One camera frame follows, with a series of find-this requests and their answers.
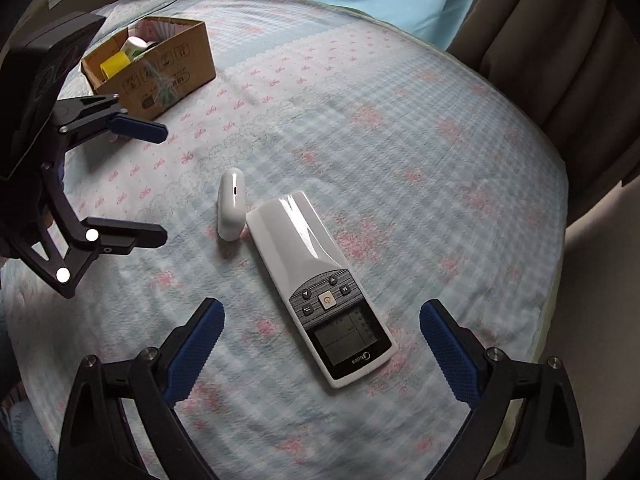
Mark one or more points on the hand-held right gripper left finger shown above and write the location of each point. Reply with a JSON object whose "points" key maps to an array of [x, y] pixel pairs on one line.
{"points": [[197, 350]]}

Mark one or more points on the white bottle green label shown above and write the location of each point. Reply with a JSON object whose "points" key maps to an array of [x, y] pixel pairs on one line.
{"points": [[135, 47]]}

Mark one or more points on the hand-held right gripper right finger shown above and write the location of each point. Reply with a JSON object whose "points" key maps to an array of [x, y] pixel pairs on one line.
{"points": [[450, 355]]}

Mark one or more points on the white earbuds case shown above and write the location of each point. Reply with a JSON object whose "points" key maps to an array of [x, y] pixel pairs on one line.
{"points": [[230, 210]]}

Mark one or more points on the cardboard box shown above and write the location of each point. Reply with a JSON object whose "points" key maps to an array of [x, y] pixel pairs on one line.
{"points": [[170, 70]]}

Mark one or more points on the blue floral checked bedsheet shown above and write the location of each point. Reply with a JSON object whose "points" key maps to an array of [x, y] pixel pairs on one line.
{"points": [[400, 160]]}

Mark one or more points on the small yellow box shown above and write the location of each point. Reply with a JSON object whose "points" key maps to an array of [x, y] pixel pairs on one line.
{"points": [[116, 65]]}

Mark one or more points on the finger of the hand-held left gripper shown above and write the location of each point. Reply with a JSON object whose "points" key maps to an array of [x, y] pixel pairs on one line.
{"points": [[140, 130], [125, 237]]}

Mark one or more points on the white remote control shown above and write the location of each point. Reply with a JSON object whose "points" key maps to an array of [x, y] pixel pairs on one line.
{"points": [[300, 250]]}

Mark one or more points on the grey-brown curtain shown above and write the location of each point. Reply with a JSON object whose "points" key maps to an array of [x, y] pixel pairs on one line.
{"points": [[550, 60]]}

